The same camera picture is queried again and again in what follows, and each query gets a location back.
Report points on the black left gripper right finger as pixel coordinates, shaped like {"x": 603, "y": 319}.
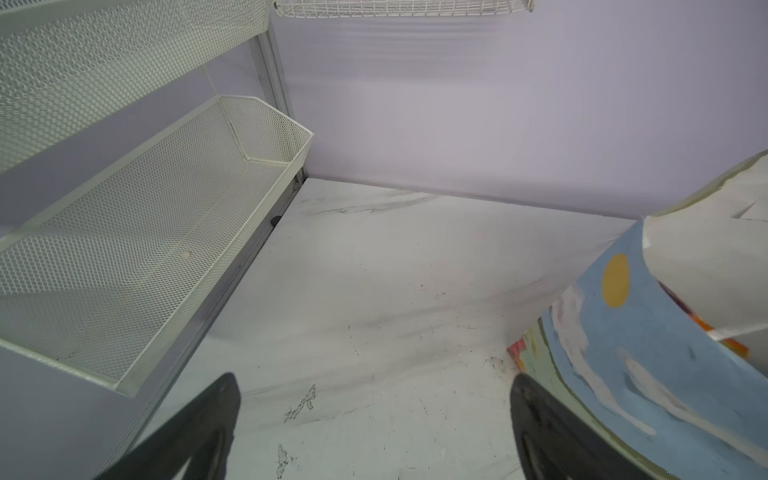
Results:
{"x": 553, "y": 443}

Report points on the white green paper bag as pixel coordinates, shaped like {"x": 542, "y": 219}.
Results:
{"x": 619, "y": 353}

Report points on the orange snack box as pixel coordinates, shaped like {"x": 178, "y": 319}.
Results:
{"x": 736, "y": 347}

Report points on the white mesh wall shelf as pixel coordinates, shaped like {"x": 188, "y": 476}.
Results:
{"x": 102, "y": 282}

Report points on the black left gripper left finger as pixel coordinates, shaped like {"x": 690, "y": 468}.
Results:
{"x": 195, "y": 442}

